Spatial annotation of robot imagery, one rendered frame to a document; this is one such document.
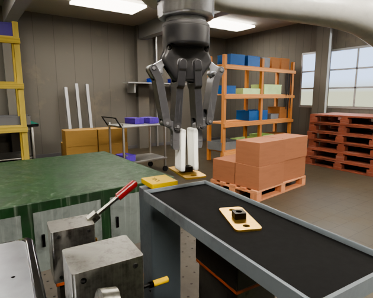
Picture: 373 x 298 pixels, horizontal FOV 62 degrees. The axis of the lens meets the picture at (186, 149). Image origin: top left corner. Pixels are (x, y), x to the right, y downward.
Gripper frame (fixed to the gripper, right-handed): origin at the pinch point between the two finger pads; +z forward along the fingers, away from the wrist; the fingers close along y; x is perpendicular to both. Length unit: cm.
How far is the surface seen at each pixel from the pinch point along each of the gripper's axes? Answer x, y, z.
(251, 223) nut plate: 13.8, -3.8, 8.6
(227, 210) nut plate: 8.3, -3.2, 8.5
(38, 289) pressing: -7.8, 24.9, 24.4
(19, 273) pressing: -15.3, 28.5, 24.7
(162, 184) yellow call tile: -11.4, 0.6, 9.1
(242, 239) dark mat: 16.8, -0.5, 8.8
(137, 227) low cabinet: -183, -34, 95
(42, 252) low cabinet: -166, 35, 94
